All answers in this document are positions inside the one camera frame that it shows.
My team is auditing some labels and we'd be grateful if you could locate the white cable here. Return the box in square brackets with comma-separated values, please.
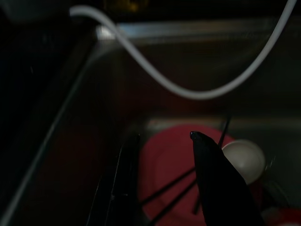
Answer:
[69, 0, 297, 100]

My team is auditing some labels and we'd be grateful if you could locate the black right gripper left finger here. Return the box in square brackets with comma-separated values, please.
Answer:
[86, 133, 142, 226]

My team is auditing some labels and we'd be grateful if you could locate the white cup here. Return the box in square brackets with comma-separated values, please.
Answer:
[221, 139, 266, 186]

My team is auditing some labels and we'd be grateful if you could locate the red plate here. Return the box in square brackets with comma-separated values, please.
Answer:
[134, 124, 236, 226]

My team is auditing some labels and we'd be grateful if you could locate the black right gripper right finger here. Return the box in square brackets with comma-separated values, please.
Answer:
[189, 131, 266, 226]

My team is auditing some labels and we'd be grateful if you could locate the stainless steel sink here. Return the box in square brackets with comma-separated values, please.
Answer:
[0, 20, 301, 226]

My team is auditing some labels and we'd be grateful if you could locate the black wire rack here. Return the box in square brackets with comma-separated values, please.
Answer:
[140, 115, 232, 226]

